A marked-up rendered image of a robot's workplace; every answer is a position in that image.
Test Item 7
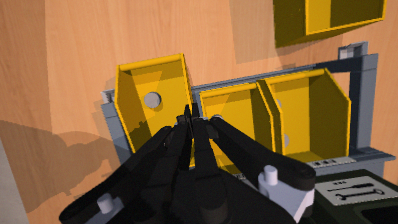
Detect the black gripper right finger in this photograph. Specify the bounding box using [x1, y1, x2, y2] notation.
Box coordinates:
[191, 103, 316, 224]

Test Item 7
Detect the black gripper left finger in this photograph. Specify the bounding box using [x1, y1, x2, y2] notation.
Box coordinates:
[59, 104, 194, 224]

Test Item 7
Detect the yellow open-front bin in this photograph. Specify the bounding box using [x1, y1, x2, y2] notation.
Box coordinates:
[200, 83, 275, 174]
[258, 70, 351, 162]
[273, 0, 387, 48]
[114, 55, 194, 153]

